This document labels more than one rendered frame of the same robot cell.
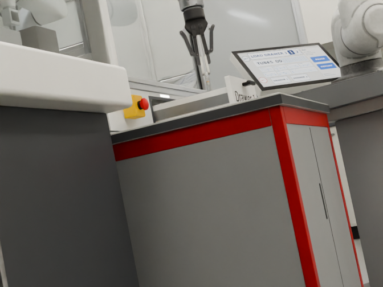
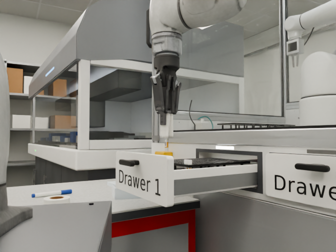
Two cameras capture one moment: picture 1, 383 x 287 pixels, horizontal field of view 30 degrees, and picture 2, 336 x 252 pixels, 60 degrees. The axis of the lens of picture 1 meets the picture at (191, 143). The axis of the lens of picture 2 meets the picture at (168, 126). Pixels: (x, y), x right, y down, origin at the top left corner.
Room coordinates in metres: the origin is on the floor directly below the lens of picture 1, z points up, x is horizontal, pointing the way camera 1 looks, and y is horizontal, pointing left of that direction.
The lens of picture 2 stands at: (2.98, -0.78, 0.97)
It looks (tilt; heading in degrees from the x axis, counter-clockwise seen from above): 2 degrees up; 126
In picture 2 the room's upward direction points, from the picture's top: straight up
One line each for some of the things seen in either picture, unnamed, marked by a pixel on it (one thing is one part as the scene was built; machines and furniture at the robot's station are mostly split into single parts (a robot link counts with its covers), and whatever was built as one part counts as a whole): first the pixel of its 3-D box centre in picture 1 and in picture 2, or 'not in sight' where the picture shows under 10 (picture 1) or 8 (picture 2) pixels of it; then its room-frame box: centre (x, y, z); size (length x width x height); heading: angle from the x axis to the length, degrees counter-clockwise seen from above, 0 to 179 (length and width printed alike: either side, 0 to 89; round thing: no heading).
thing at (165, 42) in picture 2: (191, 2); (166, 47); (2.47, -0.10, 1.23); 0.09 x 0.09 x 0.06
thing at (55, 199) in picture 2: not in sight; (56, 204); (2.24, -0.30, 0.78); 0.07 x 0.07 x 0.04
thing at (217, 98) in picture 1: (189, 110); (203, 172); (2.55, -0.02, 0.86); 0.40 x 0.26 x 0.06; 69
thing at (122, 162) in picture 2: (248, 83); (130, 162); (2.46, -0.24, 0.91); 0.07 x 0.04 x 0.01; 159
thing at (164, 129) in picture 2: (206, 64); (164, 125); (2.48, -0.11, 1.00); 0.03 x 0.01 x 0.07; 2
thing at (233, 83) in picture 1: (242, 94); (140, 174); (2.47, -0.21, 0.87); 0.29 x 0.02 x 0.11; 159
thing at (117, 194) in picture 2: not in sight; (130, 190); (2.26, -0.02, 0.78); 0.12 x 0.08 x 0.04; 53
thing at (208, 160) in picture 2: not in sight; (201, 171); (2.55, -0.03, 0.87); 0.22 x 0.18 x 0.06; 69
